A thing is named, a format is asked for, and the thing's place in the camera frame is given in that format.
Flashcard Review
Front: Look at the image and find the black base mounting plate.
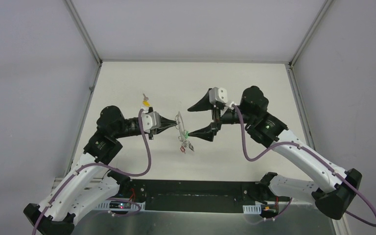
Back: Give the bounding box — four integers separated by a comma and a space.
114, 179, 288, 213

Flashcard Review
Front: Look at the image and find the perforated metal ring plate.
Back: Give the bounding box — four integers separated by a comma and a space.
175, 112, 188, 142

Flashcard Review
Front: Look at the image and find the key with black tag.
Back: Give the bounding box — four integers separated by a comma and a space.
188, 143, 194, 151

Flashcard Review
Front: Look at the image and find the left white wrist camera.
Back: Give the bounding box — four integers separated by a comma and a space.
141, 112, 161, 133

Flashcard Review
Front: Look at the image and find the white slotted cable duct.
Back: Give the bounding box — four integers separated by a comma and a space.
94, 199, 145, 212

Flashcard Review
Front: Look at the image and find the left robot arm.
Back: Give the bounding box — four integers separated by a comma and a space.
23, 105, 177, 235

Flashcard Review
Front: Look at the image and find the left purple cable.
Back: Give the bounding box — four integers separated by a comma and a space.
31, 108, 152, 235

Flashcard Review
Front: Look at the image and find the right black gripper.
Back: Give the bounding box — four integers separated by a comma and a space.
188, 89, 254, 141

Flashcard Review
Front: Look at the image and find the key with yellow tag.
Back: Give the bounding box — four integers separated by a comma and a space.
142, 94, 151, 107

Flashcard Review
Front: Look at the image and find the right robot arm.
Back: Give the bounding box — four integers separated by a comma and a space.
189, 86, 362, 220

